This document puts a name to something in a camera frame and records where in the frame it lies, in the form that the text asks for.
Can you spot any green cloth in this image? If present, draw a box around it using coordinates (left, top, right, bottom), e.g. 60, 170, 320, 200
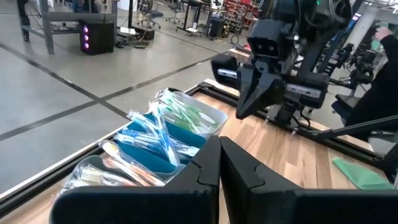
331, 157, 396, 190

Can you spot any grey plastic bin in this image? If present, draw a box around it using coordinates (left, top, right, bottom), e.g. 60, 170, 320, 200
57, 154, 187, 200

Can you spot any black computer tower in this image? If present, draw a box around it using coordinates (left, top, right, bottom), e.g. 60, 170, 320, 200
79, 20, 115, 56

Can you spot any person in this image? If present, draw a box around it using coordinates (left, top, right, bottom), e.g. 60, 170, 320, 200
331, 26, 398, 141

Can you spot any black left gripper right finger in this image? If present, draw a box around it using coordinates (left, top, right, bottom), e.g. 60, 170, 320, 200
221, 136, 398, 224

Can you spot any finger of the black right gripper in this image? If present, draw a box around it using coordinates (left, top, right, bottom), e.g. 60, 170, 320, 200
238, 61, 285, 120
235, 65, 259, 120

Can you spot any blue plastic bin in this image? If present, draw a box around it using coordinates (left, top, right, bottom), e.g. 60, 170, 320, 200
114, 113, 208, 175

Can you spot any black desk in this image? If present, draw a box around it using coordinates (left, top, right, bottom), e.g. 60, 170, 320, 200
176, 0, 226, 35

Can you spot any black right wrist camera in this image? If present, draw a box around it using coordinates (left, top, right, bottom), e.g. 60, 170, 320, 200
248, 19, 295, 60

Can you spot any blue toothbrush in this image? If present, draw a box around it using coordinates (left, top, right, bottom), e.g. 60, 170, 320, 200
126, 110, 162, 139
148, 101, 182, 167
119, 127, 187, 150
167, 141, 201, 158
113, 133, 175, 159

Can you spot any black diagonal frame strut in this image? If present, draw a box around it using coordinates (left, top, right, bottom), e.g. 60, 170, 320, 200
310, 114, 398, 142

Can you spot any black waste bin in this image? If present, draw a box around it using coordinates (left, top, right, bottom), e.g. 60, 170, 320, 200
208, 17, 226, 39

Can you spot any black aluminium frame rail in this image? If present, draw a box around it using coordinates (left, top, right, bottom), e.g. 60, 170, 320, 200
186, 80, 398, 170

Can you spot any wooden top workbench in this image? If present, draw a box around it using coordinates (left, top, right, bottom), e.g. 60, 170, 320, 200
17, 0, 119, 55

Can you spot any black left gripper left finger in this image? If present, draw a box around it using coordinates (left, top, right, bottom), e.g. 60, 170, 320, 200
49, 135, 221, 224

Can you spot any office chair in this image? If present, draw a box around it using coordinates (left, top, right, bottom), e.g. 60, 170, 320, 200
138, 0, 165, 30

